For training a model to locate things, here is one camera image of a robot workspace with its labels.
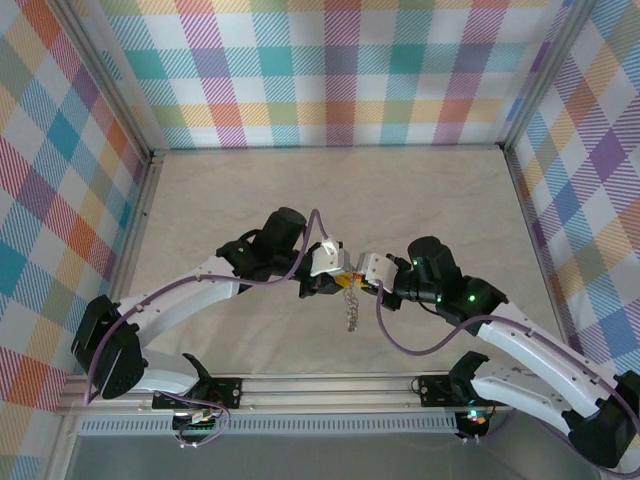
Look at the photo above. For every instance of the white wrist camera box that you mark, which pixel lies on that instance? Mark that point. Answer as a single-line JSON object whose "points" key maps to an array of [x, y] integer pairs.
{"points": [[376, 270], [327, 260]]}

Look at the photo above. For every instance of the grey metal sheet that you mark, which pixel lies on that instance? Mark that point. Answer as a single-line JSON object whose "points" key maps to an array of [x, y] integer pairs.
{"points": [[325, 460]]}

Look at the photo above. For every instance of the aluminium frame rail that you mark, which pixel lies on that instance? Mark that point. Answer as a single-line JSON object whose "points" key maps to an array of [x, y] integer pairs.
{"points": [[145, 200]]}

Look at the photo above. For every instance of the aluminium frame corner post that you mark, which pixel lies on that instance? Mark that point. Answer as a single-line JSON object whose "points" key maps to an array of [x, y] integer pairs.
{"points": [[107, 75], [546, 75]]}

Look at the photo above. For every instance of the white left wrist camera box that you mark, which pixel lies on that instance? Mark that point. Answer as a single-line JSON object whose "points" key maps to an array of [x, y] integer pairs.
{"points": [[327, 260]]}

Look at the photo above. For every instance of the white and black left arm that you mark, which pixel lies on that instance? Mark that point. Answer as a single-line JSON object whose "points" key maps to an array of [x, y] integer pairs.
{"points": [[200, 285]]}

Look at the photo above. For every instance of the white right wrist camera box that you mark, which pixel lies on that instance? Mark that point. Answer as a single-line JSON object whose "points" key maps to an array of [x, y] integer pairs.
{"points": [[376, 270]]}

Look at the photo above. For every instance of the small circuit board with led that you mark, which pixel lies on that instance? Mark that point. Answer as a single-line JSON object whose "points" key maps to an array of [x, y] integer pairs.
{"points": [[475, 420]]}

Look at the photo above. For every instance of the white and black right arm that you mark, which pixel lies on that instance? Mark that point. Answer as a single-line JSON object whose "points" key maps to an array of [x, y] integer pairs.
{"points": [[540, 350]]}

